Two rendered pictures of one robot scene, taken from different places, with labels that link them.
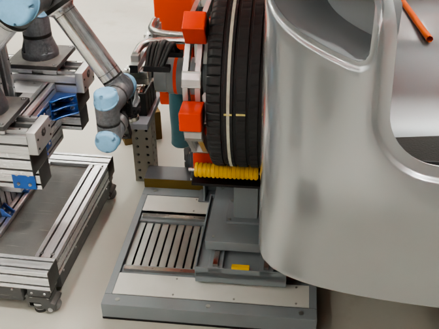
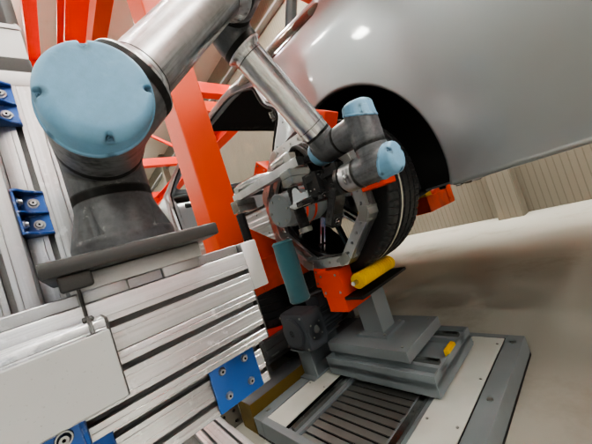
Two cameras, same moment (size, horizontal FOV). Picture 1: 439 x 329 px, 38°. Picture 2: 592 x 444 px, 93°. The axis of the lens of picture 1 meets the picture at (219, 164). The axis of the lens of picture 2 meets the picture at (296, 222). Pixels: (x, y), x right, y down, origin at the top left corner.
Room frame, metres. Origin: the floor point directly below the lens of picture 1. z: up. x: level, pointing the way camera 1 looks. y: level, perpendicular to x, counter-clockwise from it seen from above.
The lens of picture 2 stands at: (1.50, 0.99, 0.77)
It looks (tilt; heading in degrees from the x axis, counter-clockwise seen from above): 2 degrees up; 311
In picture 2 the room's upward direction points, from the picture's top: 18 degrees counter-clockwise
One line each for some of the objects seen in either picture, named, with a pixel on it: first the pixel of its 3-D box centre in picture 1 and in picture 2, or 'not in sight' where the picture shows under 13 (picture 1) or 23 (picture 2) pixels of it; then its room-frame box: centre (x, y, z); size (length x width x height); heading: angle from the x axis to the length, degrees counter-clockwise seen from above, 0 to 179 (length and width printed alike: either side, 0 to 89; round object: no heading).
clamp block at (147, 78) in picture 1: (137, 74); (295, 176); (2.05, 0.28, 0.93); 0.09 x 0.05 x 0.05; 83
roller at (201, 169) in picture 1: (226, 171); (373, 270); (2.07, -0.03, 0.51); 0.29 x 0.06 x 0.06; 83
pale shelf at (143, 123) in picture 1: (139, 104); not in sight; (2.78, 0.38, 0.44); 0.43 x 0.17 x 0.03; 173
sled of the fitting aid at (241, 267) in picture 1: (245, 237); (395, 351); (2.13, -0.11, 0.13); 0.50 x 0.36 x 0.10; 173
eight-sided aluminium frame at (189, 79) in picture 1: (202, 76); (311, 203); (2.20, 0.06, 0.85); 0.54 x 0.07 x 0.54; 173
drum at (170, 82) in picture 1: (183, 75); (299, 206); (2.21, 0.13, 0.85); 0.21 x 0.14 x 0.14; 83
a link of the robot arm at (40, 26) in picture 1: (32, 15); not in sight; (2.51, 0.74, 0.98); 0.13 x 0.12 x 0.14; 66
